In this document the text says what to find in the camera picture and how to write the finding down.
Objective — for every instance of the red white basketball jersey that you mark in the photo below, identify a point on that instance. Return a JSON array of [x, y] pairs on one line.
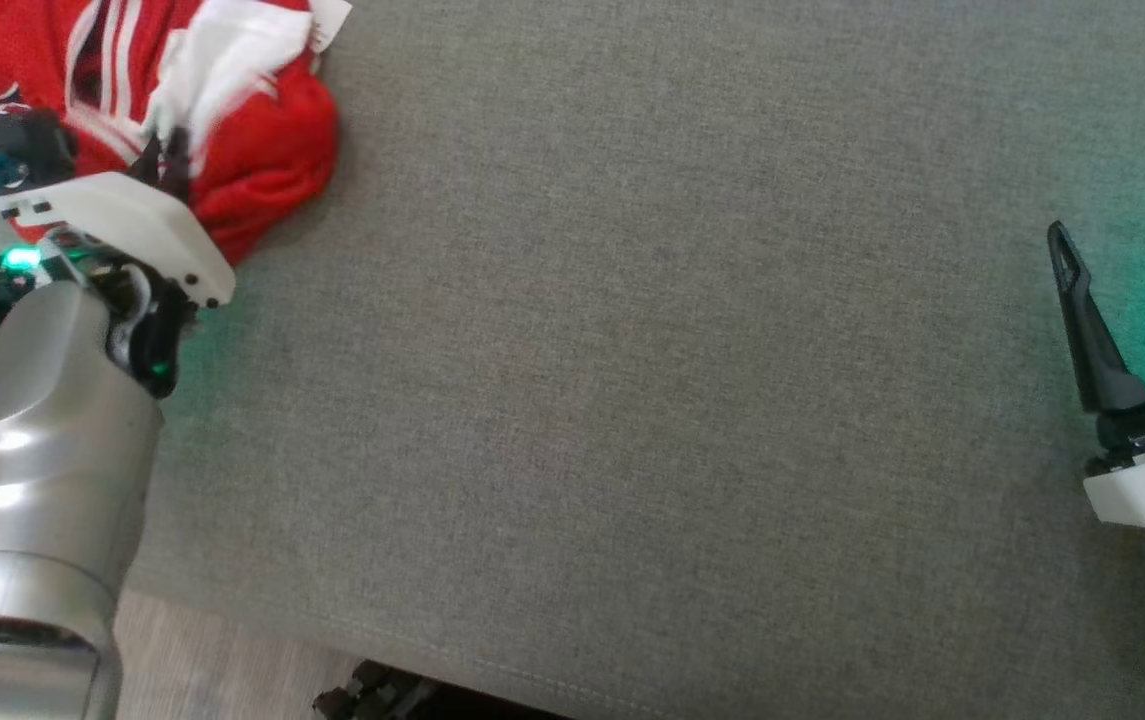
[[262, 150]]

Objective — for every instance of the dark robot base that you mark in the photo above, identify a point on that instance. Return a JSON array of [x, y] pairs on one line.
[[402, 695]]

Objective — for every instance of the large grey sofa seat cushion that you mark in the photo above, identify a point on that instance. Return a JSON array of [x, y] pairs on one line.
[[632, 350]]

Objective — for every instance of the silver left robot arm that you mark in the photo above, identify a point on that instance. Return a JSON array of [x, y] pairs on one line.
[[32, 480]]

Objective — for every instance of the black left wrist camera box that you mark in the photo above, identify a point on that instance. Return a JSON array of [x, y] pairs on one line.
[[22, 145]]

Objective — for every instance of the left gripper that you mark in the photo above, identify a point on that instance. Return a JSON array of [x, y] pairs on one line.
[[122, 220]]

